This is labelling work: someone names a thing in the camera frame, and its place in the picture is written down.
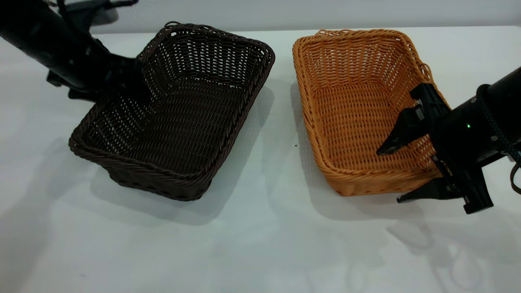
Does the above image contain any orange woven wicker basket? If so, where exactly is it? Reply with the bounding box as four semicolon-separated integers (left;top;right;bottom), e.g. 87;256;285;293
292;28;451;197

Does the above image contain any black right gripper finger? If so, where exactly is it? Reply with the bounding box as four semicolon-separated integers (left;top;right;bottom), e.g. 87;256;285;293
376;105;430;156
396;177;463;203

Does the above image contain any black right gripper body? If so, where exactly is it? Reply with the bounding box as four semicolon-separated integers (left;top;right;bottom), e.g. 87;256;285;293
409;83;503;214

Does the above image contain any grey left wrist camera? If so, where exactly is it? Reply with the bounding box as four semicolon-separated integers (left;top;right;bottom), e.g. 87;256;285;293
61;0;140;27

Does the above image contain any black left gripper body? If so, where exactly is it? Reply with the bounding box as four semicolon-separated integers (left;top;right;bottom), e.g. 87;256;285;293
46;37;137;103

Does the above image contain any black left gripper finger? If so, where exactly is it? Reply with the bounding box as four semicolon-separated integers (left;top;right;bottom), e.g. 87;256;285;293
120;57;152;105

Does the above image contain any black woven wicker basket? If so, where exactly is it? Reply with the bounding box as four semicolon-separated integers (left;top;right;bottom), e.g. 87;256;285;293
68;22;276;202

